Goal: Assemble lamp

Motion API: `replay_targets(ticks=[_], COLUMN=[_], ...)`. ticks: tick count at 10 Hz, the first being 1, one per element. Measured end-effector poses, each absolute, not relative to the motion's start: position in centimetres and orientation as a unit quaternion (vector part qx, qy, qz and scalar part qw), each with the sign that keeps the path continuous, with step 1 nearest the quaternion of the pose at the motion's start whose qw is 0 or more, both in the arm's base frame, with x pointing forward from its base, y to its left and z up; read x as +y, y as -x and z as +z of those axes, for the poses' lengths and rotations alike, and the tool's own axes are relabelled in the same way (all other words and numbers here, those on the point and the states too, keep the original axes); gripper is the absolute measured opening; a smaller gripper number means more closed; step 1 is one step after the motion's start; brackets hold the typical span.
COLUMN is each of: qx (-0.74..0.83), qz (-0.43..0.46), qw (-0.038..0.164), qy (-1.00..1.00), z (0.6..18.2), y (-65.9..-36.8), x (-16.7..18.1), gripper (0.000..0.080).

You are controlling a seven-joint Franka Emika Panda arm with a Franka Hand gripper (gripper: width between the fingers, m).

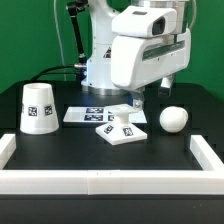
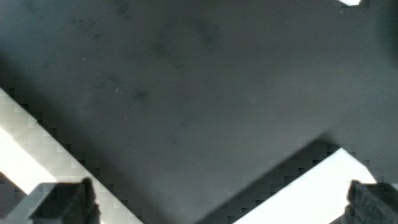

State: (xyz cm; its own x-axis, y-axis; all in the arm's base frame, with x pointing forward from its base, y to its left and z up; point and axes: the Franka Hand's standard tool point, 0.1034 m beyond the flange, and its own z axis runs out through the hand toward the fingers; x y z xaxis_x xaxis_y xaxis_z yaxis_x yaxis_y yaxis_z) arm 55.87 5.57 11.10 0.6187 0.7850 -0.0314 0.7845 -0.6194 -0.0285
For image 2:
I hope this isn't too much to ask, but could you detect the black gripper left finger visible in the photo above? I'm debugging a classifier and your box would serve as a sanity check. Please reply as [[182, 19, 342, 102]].
[[4, 178, 100, 224]]

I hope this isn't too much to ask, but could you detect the white U-shaped border fence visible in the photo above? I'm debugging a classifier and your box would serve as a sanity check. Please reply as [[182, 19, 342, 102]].
[[0, 87, 398, 224]]

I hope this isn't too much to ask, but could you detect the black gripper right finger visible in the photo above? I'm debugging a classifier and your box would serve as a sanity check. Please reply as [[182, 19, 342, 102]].
[[342, 180, 398, 224]]

